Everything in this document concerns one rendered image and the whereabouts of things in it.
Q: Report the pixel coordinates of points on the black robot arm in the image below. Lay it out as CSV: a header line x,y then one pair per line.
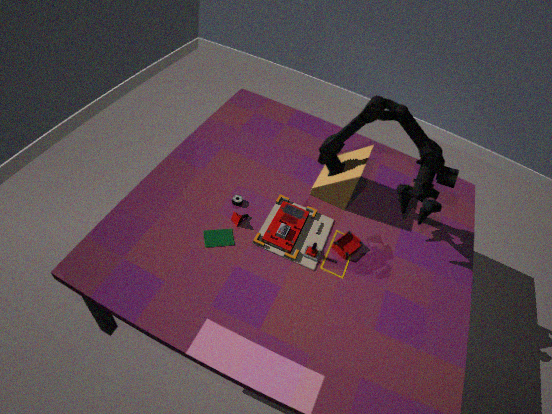
x,y
430,152

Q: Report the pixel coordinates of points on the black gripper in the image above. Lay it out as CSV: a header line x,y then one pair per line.
x,y
421,190

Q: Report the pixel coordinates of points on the flat green square pad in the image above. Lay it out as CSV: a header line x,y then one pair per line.
x,y
218,238

